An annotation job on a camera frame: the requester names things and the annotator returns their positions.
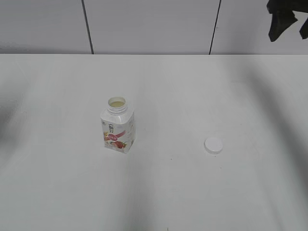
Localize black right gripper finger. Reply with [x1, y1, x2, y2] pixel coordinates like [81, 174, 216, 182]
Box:
[267, 0, 300, 42]
[299, 18, 308, 39]

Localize white plastic bottle cap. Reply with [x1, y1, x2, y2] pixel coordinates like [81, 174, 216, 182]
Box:
[204, 137, 223, 154]

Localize white yili changqing yogurt bottle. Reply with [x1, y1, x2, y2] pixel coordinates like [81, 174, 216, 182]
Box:
[101, 97, 136, 154]

